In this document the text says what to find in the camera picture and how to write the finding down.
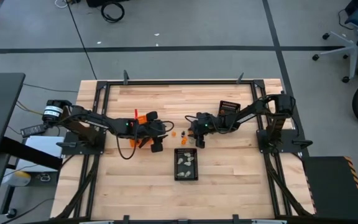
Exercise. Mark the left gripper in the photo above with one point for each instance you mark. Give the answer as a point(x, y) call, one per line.
point(151, 130)

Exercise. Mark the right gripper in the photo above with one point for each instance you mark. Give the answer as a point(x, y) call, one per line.
point(210, 124)

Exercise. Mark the black slotted plastic basket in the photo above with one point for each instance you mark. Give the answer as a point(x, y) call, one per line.
point(230, 104)
point(185, 169)

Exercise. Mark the red tag on arm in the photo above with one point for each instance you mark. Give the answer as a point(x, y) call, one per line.
point(136, 114)

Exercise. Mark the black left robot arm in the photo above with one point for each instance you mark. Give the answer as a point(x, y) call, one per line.
point(104, 123)

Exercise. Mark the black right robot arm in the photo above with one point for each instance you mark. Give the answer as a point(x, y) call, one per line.
point(261, 105)

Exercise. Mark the orange slotted plastic basket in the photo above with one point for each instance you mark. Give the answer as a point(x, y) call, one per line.
point(131, 143)

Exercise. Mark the white box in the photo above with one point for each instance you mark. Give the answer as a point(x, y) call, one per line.
point(42, 144)

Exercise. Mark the black power adapter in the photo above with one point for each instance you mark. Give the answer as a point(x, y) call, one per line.
point(33, 130)

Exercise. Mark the black desk crossbeam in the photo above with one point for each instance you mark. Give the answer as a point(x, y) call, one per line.
point(30, 152)

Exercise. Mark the black equipment case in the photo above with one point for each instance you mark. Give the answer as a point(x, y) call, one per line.
point(95, 2)

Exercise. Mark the black platform with hazard stripes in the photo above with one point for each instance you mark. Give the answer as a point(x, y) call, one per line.
point(331, 186)

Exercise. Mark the white and yellow round object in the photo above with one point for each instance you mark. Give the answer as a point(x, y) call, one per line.
point(17, 179)

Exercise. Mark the white and blue office chair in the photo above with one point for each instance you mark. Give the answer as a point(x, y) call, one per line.
point(354, 53)

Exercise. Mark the black aluminium table frame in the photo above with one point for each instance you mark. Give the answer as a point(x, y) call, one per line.
point(182, 82)

